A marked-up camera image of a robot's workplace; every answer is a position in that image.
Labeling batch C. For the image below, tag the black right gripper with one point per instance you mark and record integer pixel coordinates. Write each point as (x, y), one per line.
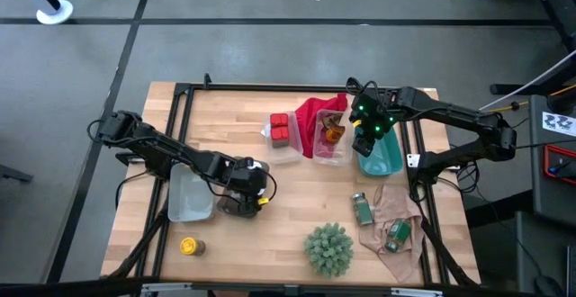
(371, 110)

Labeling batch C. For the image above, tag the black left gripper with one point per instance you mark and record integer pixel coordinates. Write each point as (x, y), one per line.
(245, 181)

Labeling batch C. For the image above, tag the red-lid spice jar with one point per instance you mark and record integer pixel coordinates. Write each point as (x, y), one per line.
(280, 136)
(279, 120)

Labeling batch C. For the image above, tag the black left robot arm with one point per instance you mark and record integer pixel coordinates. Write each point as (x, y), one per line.
(180, 157)

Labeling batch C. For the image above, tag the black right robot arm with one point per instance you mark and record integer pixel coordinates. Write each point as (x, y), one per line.
(450, 114)

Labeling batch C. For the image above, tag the dark grey translucent bin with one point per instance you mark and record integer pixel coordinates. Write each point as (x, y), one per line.
(225, 207)

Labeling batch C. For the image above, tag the teal plastic bin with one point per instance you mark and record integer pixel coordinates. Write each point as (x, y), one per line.
(387, 157)

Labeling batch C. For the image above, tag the clear plastic bin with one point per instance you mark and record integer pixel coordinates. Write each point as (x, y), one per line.
(333, 153)
(288, 155)

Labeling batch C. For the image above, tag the white mounting plate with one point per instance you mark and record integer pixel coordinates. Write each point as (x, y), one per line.
(413, 160)

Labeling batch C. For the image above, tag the light grey plastic bin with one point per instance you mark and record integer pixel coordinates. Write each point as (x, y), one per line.
(191, 202)

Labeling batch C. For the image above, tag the red cloth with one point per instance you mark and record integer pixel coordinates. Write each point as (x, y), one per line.
(310, 126)

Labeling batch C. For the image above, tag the green spice jar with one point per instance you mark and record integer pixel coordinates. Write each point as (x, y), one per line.
(398, 235)
(362, 209)

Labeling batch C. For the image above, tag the yellow-lid spice jar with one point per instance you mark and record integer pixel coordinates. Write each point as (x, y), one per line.
(192, 246)

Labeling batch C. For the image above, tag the tan cloth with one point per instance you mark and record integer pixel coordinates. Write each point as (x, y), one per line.
(396, 204)

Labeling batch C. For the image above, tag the potted artificial green plant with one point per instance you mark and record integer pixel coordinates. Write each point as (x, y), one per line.
(329, 249)

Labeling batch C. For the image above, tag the black equipment case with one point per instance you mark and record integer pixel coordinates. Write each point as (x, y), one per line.
(540, 189)

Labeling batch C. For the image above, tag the red-framed device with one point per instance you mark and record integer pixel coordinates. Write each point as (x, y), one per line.
(558, 164)

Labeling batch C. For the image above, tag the white printed sticker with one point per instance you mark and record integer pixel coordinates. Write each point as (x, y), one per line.
(558, 123)

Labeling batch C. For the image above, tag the dark cabinet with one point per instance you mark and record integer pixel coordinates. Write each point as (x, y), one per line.
(540, 252)

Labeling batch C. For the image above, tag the black computer mouse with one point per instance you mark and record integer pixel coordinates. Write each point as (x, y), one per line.
(546, 285)

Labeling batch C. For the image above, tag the black furniture foot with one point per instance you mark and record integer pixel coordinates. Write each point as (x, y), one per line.
(13, 173)

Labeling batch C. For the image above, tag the black metal rig frame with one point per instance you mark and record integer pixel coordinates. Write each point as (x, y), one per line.
(292, 88)

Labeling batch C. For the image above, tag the black desk frame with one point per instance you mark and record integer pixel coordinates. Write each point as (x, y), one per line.
(553, 13)

